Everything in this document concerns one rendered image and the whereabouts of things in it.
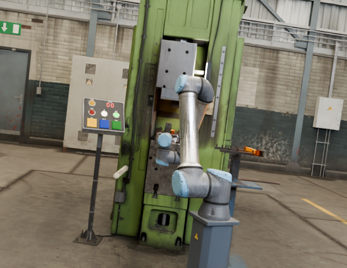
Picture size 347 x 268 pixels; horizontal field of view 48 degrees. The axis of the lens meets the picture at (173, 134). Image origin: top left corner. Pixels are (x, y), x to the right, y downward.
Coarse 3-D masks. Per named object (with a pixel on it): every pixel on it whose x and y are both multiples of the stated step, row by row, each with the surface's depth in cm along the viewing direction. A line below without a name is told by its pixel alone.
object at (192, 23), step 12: (168, 0) 340; (180, 0) 341; (192, 0) 339; (204, 0) 340; (168, 12) 341; (180, 12) 341; (192, 12) 341; (204, 12) 340; (168, 24) 342; (180, 24) 342; (192, 24) 341; (204, 24) 341; (168, 36) 349; (180, 36) 341; (192, 36) 341; (204, 36) 340
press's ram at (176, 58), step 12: (168, 48) 329; (180, 48) 328; (192, 48) 328; (168, 60) 329; (180, 60) 329; (192, 60) 328; (168, 72) 330; (180, 72) 329; (192, 72) 329; (156, 84) 331; (168, 84) 330
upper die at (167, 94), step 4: (164, 88) 331; (168, 88) 331; (164, 92) 331; (168, 92) 331; (172, 92) 330; (164, 96) 331; (168, 96) 331; (172, 96) 331; (176, 96) 330; (168, 100) 370; (176, 100) 332
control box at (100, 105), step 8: (88, 104) 317; (96, 104) 320; (104, 104) 323; (112, 104) 325; (120, 104) 328; (88, 112) 314; (96, 112) 317; (112, 112) 322; (120, 112) 325; (112, 120) 319; (120, 120) 322; (88, 128) 308; (96, 128) 311
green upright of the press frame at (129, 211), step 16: (144, 0) 341; (160, 0) 341; (144, 16) 342; (160, 16) 342; (160, 32) 343; (144, 48) 344; (144, 64) 344; (144, 80) 345; (128, 96) 347; (128, 112) 348; (144, 112) 347; (128, 128) 348; (144, 128) 348; (128, 144) 349; (144, 144) 349; (128, 160) 350; (144, 160) 349; (144, 176) 350; (128, 192) 351; (144, 192) 358; (128, 208) 352; (112, 224) 354; (128, 224) 353
